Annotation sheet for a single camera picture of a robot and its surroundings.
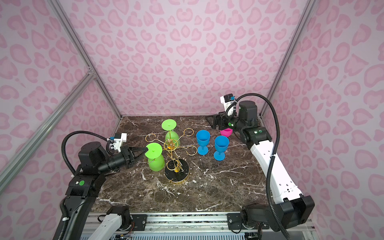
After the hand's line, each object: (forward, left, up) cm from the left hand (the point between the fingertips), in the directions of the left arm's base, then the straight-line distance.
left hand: (147, 148), depth 62 cm
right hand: (+15, -29, +3) cm, 33 cm away
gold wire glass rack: (+4, -7, -33) cm, 34 cm away
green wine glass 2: (-3, -3, -5) cm, 7 cm away
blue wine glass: (+18, -36, -25) cm, 47 cm away
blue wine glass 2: (+21, -24, -23) cm, 40 cm away
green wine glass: (+16, -8, -4) cm, 18 cm away
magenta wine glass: (+23, -39, -21) cm, 50 cm away
